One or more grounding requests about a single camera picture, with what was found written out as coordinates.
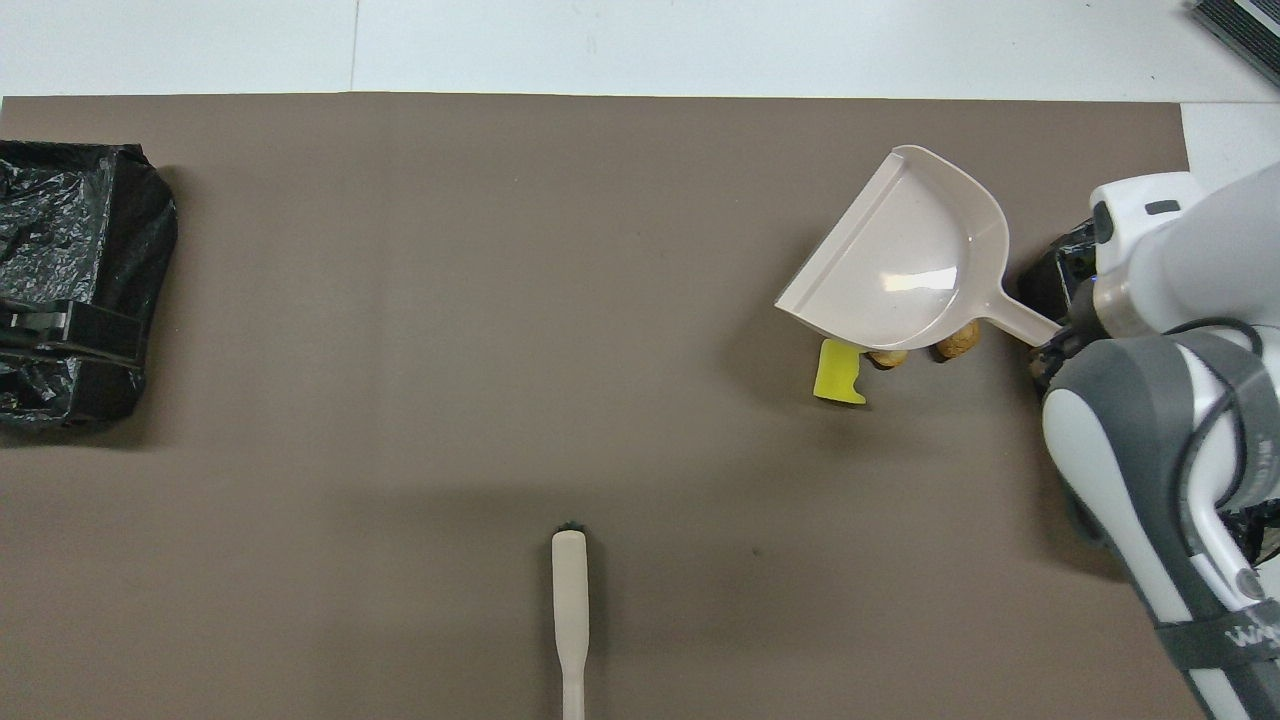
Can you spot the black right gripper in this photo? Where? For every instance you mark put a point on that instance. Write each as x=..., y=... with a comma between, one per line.
x=1084, y=315

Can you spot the brown oval bun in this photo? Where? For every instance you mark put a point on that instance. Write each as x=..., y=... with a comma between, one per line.
x=958, y=345

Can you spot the orange striped bread roll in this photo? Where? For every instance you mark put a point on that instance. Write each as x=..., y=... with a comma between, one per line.
x=888, y=358

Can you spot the beige plastic dustpan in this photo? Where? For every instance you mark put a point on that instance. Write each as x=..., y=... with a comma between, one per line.
x=910, y=260

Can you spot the yellow sponge piece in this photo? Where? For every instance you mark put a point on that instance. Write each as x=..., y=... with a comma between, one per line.
x=836, y=380

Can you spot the beige hand brush black bristles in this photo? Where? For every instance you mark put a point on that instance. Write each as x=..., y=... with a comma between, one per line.
x=570, y=590

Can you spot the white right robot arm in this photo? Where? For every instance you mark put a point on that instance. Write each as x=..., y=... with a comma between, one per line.
x=1130, y=450

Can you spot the black bag lined bin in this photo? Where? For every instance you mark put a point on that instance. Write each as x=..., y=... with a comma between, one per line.
x=100, y=230
x=1055, y=275

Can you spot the dark grey ridged device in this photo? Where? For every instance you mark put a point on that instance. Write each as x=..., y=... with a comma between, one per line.
x=1240, y=30

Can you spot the brown paper table mat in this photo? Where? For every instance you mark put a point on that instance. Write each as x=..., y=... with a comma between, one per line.
x=400, y=400

